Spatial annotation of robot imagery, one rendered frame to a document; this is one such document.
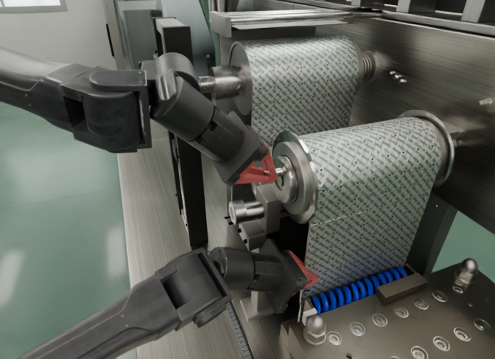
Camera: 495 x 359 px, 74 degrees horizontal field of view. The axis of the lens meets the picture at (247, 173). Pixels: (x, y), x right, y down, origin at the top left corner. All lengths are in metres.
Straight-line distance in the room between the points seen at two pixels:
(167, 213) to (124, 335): 0.66
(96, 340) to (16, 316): 1.81
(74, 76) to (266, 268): 0.35
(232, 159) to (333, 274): 0.31
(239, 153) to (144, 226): 0.64
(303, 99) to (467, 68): 0.28
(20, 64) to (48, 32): 5.54
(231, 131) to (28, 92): 0.22
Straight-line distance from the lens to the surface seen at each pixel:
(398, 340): 0.63
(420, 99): 0.75
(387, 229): 0.63
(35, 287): 2.30
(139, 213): 1.06
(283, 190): 0.51
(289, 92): 0.67
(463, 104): 0.70
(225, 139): 0.40
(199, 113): 0.38
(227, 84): 0.66
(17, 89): 0.44
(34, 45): 6.06
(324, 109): 0.73
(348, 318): 0.63
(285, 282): 0.52
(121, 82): 0.37
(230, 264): 0.47
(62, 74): 0.41
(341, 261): 0.61
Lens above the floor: 1.53
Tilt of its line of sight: 32 degrees down
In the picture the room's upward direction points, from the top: straight up
